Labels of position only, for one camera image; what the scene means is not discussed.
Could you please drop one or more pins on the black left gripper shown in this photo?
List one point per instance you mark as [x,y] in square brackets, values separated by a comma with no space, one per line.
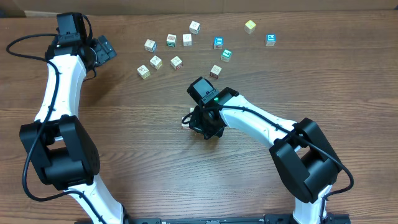
[106,47]

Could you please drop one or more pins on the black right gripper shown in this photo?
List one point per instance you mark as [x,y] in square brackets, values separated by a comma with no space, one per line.
[199,125]

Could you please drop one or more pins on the white block red trim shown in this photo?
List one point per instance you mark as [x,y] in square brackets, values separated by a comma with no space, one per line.
[184,125]

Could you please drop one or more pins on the white block red letter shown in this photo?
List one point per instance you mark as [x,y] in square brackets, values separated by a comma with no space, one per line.
[215,71]

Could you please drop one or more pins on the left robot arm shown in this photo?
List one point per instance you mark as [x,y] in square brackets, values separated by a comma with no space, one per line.
[62,159]

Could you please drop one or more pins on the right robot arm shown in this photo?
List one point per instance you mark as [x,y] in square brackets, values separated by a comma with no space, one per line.
[306,162]

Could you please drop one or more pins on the white block blue side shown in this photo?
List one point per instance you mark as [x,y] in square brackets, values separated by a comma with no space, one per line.
[150,45]

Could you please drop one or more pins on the white X block yellow side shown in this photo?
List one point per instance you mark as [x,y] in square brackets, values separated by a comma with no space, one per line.
[156,62]

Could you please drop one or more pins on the white block red side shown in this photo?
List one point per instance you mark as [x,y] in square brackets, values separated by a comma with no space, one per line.
[176,62]

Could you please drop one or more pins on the green L block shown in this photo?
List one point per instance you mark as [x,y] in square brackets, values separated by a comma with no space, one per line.
[226,55]

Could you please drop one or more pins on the white block green side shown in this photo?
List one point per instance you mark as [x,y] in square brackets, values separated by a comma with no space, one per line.
[171,40]

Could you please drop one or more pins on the blue T block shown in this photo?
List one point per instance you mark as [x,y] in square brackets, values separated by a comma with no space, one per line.
[218,43]

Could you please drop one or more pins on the plain white number block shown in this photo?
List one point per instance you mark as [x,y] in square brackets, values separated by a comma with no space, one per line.
[187,40]

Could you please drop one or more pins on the white block top centre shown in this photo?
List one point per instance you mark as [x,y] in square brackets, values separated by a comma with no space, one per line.
[194,27]

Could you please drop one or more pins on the yellow top block far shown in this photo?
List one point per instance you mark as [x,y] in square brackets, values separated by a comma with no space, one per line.
[250,27]

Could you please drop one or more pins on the blue P block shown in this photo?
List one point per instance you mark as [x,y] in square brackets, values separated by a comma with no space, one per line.
[270,40]

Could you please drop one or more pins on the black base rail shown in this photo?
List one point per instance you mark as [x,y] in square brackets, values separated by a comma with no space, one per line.
[211,220]

